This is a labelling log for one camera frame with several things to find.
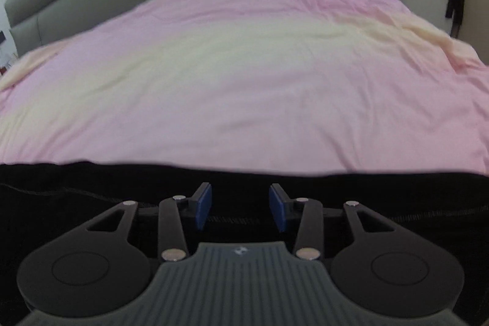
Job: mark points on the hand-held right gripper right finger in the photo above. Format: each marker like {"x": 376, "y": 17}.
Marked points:
{"x": 278, "y": 209}

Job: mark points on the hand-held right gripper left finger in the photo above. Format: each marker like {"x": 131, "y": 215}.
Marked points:
{"x": 202, "y": 207}

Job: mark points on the black pants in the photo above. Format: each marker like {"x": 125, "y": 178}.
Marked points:
{"x": 76, "y": 182}

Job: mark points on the pink floral blanket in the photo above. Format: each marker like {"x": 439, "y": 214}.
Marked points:
{"x": 244, "y": 74}

